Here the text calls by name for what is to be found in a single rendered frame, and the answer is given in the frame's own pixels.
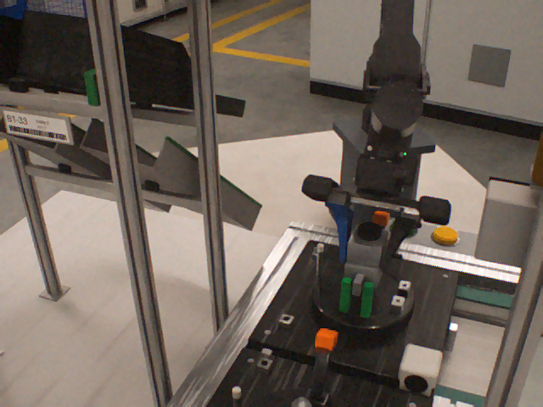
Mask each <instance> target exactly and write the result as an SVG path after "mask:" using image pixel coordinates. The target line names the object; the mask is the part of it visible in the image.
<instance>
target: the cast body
mask: <svg viewBox="0 0 543 407"><path fill-rule="evenodd" d="M388 237H389V231H388V230H386V229H382V228H381V226H380V225H378V224H376V223H374V222H364V223H362V224H357V225H356V227H355V230H354V232H353V234H352V236H350V239H349V241H348V242H347V256H346V259H347V261H346V263H345V265H344V276H347V277H351V278H352V284H353V288H352V295H355V296H360V294H361V290H362V288H363V284H365V282H374V288H377V287H378V284H379V281H380V279H381V276H382V274H383V272H382V271H381V265H382V261H383V255H384V252H385V249H386V247H387V244H388Z"/></svg>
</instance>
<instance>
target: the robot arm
mask: <svg viewBox="0 0 543 407"><path fill-rule="evenodd" d="M414 2H415V0H382V2H381V4H380V7H381V10H380V19H381V21H380V31H379V38H378V39H377V40H376V42H375V43H374V44H373V48H372V54H371V55H370V56H369V57H368V60H367V64H366V70H364V79H363V92H362V103H361V104H366V107H365V108H364V109H363V110H362V122H361V129H362V130H363V131H364V132H365V133H366V134H367V144H366V146H365V150H364V155H362V156H361V157H359V160H358V165H357V170H356V175H355V178H354V182H355V184H356V185H357V186H356V187H357V188H356V189H352V188H347V187H342V186H340V185H339V184H338V183H337V182H336V181H334V180H333V179H332V178H329V177H325V176H315V175H308V176H307V177H306V178H305V179H304V182H303V186H301V191H302V193H303V194H304V195H306V196H307V197H309V198H311V199H312V200H315V201H320V202H325V206H327V207H328V210H331V211H332V213H333V214H334V217H335V220H336V225H337V228H338V235H339V253H340V261H341V263H345V261H346V256H347V242H348V241H349V239H350V236H351V232H352V225H353V219H354V213H355V212H354V211H353V210H351V209H350V206H351V205H352V203H356V204H365V205H369V206H373V207H379V208H383V209H387V210H392V211H397V212H400V216H398V215H397V216H396V218H395V224H394V225H393V228H392V232H391V234H390V238H389V241H388V244H387V247H386V249H385V252H384V255H383V261H382V265H381V271H382V272H384V271H385V270H386V268H387V266H388V265H389V262H390V261H391V259H392V258H393V256H394V254H395V252H396V250H397V248H398V247H399V246H400V244H401V243H402V242H404V241H405V239H406V237H407V236H408V234H409V233H410V232H411V230H412V229H413V228H414V229H417V228H422V223H421V222H422V219H423V221H424V222H428V223H432V224H436V225H440V226H446V225H448V223H449V220H450V216H451V204H450V202H449V201H448V199H443V198H436V197H431V196H426V195H424V196H421V197H420V199H419V201H418V200H413V199H409V198H401V194H402V193H403V192H404V188H403V186H404V185H405V186H409V187H412V186H413V185H414V182H415V178H416V173H417V171H416V169H417V161H418V159H414V158H409V157H408V156H409V152H410V148H411V140H412V136H413V132H414V130H415V128H416V126H417V123H418V121H419V119H420V117H421V115H422V113H423V100H425V98H426V96H427V95H430V89H431V84H430V77H429V73H428V72H427V67H426V64H422V63H421V46H420V45H419V43H418V41H417V39H416V37H415V36H414V34H413V25H414V24H413V13H414ZM367 195H372V196H367ZM385 198H390V199H393V200H389V199H385Z"/></svg>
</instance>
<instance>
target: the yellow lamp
mask: <svg viewBox="0 0 543 407"><path fill-rule="evenodd" d="M531 176H532V178H533V180H534V181H535V182H536V183H537V184H538V185H540V186H541V187H543V127H542V131H541V134H540V140H539V144H538V148H537V154H536V157H535V163H534V167H533V170H532V174H531Z"/></svg>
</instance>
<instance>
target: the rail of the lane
mask: <svg viewBox="0 0 543 407"><path fill-rule="evenodd" d="M284 234H286V235H290V236H294V240H298V238H299V237H301V238H306V239H310V240H311V241H314V242H319V243H326V244H331V245H334V246H339V235H338V229H337V228H332V227H328V226H319V225H315V224H311V223H306V222H303V221H297V220H291V222H290V223H289V225H288V227H287V229H286V230H285V232H284V233H283V235H284ZM393 258H395V259H403V260H406V261H411V262H415V263H418V264H423V265H431V266H434V267H439V268H443V269H447V270H454V271H458V272H460V273H461V275H460V279H459V282H458V283H457V285H458V286H463V287H470V288H473V289H478V290H481V291H485V292H488V293H491V292H493V293H499V294H503V295H507V296H510V297H513V296H514V293H515V290H516V286H517V284H518V278H519V275H520V271H521V269H520V268H517V267H512V266H508V265H500V264H497V263H493V262H489V261H484V260H480V259H475V258H474V257H473V256H471V255H466V254H454V253H450V252H446V251H441V250H437V249H433V248H425V247H421V246H417V245H413V244H409V243H401V244H400V246H399V247H398V248H397V250H396V252H395V254H394V256H393Z"/></svg>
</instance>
